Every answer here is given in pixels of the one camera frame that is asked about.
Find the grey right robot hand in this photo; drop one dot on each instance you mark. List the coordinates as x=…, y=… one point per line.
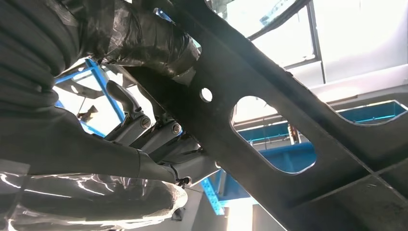
x=63, y=150

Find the blue metal shelf rack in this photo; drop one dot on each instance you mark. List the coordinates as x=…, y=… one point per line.
x=98, y=79

